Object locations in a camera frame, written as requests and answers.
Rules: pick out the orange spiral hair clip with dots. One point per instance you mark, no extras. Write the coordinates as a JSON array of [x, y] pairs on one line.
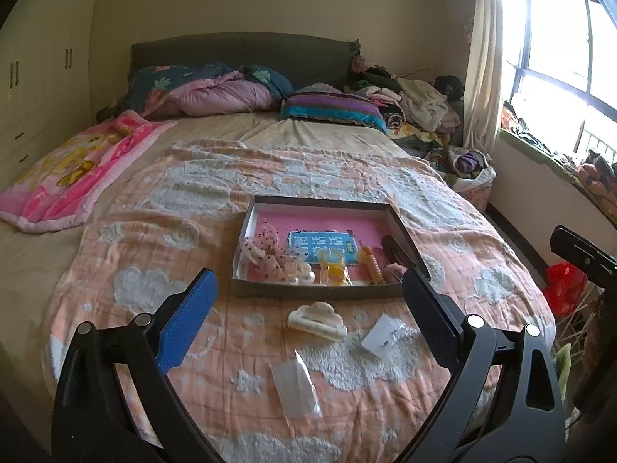
[[373, 265]]

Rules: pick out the clear plastic bag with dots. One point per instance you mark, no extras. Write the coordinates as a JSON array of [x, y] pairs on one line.
[[294, 386]]

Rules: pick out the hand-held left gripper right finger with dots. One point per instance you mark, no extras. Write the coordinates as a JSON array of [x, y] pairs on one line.
[[434, 318]]

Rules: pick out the cream curtain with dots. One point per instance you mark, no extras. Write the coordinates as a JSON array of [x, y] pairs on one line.
[[484, 58]]

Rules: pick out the peach pearl bow hair clip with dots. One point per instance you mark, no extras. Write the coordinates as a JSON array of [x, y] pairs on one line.
[[301, 270]]

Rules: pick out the pink quilt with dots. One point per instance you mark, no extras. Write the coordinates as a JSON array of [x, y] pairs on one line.
[[226, 96]]

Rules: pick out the purple striped pillow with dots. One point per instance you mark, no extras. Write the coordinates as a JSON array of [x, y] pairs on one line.
[[332, 106]]

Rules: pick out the pink fuzzy hair clip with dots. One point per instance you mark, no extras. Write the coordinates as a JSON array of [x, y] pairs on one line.
[[395, 274]]

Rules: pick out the dark upholstered headboard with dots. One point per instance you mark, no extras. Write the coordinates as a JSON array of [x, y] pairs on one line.
[[241, 48]]

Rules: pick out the green cloth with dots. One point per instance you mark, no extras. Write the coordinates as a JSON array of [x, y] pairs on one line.
[[564, 361]]

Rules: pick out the polka-dot bow hair clip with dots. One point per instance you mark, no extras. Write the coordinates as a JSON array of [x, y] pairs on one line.
[[262, 251]]

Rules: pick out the cream wardrobe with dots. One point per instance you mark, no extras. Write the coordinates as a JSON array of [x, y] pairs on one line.
[[33, 72]]

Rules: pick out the cloths on window sill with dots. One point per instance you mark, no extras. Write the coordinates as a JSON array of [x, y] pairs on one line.
[[569, 164]]

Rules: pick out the pile of clothes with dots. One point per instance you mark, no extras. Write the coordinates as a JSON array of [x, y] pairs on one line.
[[424, 101]]

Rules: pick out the window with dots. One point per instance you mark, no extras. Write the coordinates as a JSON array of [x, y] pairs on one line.
[[559, 33]]

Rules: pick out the shallow box with pink inside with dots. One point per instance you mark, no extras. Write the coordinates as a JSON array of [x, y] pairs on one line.
[[313, 222]]

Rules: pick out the orange cloud-pattern blanket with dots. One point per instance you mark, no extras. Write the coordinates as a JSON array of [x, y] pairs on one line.
[[193, 202]]

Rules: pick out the pink cartoon blanket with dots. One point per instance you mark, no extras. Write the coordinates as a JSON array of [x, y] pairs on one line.
[[72, 169]]

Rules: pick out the clear earring card packet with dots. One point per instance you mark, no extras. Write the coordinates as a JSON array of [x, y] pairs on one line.
[[381, 337]]

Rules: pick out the beige bed sheet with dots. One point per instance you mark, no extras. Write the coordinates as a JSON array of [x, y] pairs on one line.
[[241, 125]]

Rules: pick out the dark brown oval hair clip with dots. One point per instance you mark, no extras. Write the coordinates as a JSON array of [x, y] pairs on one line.
[[393, 251]]

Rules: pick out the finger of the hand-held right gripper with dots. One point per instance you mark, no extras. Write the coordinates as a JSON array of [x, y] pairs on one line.
[[583, 251]]

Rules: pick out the floral basket with clothes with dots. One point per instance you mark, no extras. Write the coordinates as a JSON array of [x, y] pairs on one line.
[[467, 164]]

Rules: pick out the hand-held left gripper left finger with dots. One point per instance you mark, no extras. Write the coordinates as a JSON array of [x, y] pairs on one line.
[[188, 318]]

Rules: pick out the yellow hair clip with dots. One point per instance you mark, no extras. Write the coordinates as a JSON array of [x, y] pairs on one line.
[[332, 267]]

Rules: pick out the dark floral quilt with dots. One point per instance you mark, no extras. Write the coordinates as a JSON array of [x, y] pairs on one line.
[[154, 82]]

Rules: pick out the white claw hair clip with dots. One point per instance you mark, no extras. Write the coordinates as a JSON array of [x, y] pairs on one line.
[[318, 320]]

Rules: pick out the red plastic bag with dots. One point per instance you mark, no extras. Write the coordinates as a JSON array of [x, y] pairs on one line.
[[564, 287]]

